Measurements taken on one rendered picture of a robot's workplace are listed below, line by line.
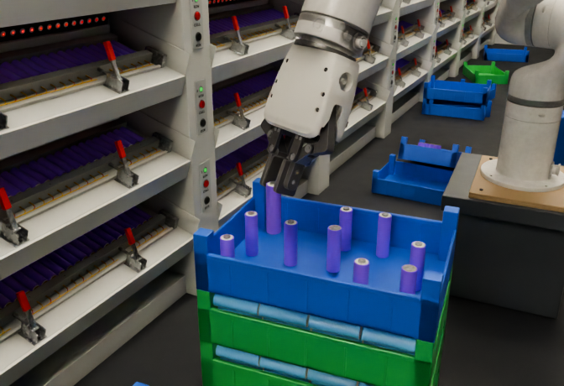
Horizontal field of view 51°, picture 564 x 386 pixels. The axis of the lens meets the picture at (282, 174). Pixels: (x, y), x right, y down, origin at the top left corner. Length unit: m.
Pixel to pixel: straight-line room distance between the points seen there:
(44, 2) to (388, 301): 0.67
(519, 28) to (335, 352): 0.87
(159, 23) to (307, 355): 0.79
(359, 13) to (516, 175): 0.85
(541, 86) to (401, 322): 0.81
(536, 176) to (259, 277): 0.88
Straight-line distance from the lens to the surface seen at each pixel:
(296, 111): 0.67
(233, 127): 1.51
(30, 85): 1.07
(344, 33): 0.67
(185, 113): 1.30
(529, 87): 1.39
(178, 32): 1.26
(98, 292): 1.22
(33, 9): 0.99
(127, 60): 1.23
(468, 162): 1.60
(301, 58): 0.69
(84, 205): 1.13
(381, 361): 0.73
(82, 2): 1.06
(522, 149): 1.42
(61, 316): 1.17
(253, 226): 0.81
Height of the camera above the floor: 0.82
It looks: 22 degrees down
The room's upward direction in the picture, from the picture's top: straight up
